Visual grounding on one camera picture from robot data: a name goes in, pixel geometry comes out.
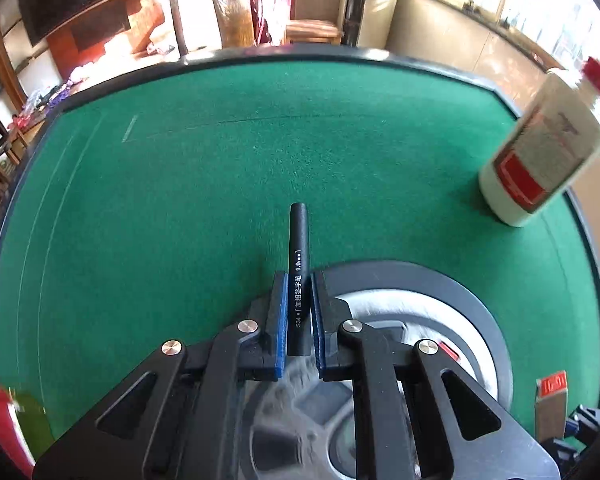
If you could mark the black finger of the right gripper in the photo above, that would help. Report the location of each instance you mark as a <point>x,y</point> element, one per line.
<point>581,430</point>

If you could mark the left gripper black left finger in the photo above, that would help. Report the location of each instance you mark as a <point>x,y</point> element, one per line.
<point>177,414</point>

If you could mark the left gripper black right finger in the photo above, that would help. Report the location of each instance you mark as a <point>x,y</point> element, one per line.
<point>417,413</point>

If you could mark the red grey small carton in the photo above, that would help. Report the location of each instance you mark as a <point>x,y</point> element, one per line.
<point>550,406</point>

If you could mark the black marker pen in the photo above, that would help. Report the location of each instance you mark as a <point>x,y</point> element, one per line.
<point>299,287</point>

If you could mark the round grey table centre panel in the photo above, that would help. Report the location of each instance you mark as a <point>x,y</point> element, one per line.
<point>341,412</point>

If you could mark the white liquor bottle red cap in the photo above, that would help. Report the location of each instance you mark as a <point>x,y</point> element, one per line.
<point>554,140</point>

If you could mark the wooden armchair behind table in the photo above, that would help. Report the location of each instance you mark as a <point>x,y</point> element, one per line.
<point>234,21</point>

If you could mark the white standing air conditioner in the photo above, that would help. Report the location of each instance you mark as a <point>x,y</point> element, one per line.
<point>366,23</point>

